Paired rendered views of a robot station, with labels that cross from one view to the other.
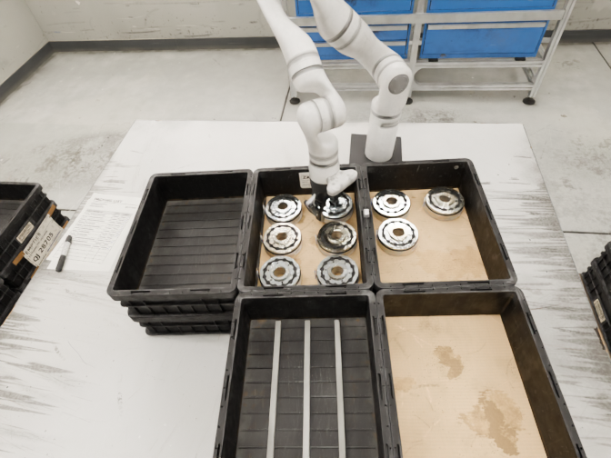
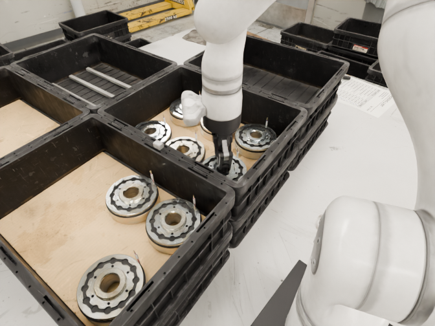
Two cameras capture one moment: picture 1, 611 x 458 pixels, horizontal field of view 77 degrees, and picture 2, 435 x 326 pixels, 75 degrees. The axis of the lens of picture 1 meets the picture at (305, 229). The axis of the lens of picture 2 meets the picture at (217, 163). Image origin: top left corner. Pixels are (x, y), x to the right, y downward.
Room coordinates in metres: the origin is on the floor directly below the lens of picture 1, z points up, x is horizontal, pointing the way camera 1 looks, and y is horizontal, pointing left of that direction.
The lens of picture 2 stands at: (0.92, -0.46, 1.30)
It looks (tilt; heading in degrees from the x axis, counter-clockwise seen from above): 45 degrees down; 120
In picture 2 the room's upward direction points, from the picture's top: straight up
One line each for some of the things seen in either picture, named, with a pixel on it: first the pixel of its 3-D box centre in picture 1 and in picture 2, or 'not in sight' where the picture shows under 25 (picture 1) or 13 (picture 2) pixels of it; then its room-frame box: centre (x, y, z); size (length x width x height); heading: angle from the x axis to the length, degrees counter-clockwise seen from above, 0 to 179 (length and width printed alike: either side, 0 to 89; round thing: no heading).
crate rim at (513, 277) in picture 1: (427, 218); (94, 196); (0.59, -0.30, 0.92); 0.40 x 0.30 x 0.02; 174
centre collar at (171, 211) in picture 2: (391, 201); (173, 219); (0.71, -0.24, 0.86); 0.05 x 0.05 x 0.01
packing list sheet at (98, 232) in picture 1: (97, 229); (351, 90); (0.89, 0.70, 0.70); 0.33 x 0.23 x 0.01; 167
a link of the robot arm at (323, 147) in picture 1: (318, 132); (223, 38); (0.70, -0.06, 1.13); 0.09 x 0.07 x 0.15; 106
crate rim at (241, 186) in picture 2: (305, 223); (202, 114); (0.62, 0.00, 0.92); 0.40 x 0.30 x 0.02; 174
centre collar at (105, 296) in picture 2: (445, 198); (110, 283); (0.69, -0.39, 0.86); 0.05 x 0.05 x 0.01
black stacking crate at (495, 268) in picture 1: (425, 231); (103, 214); (0.59, -0.30, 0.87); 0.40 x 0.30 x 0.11; 174
